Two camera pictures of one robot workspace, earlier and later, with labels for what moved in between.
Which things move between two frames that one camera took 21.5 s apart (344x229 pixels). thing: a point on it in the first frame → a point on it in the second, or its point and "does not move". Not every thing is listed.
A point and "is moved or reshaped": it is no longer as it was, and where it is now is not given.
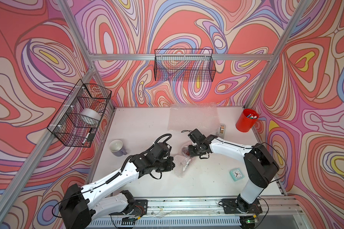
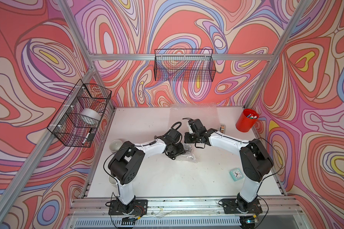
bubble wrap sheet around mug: (182, 161) is moved or reshaped
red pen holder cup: (247, 120) does not move
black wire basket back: (184, 65) does not move
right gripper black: (191, 153) → (187, 140)
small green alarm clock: (236, 174) does not move
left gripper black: (169, 160) → (181, 150)
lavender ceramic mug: (115, 147) does not move
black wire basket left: (78, 120) does not move
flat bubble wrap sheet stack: (188, 117) does not move
